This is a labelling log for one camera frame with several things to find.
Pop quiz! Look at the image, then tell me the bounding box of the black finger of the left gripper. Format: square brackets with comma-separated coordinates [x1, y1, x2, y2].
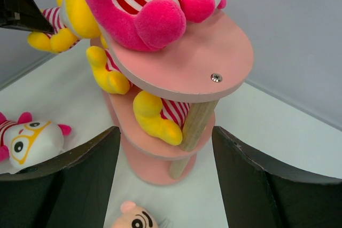
[1, 0, 54, 33]

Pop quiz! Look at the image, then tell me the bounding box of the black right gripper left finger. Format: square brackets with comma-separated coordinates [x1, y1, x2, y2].
[1, 127, 120, 227]

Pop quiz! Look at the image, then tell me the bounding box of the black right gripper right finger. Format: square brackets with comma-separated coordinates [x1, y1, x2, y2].
[212, 126, 341, 227]

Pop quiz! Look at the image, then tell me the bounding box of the yellow plush toy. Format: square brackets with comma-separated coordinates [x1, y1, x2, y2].
[27, 0, 101, 53]
[86, 35, 133, 95]

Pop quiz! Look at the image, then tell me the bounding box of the peach-faced plush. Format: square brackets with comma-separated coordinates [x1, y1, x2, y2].
[112, 201, 173, 228]

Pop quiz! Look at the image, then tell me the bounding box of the white plush on top shelf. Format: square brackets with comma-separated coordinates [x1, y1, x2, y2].
[85, 0, 226, 52]

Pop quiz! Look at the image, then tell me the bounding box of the pink three-tier shelf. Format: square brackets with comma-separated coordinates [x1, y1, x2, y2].
[104, 10, 254, 185]

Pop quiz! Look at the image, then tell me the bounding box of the white plush, yellow glasses, table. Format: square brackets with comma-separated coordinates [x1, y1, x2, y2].
[1, 112, 72, 170]

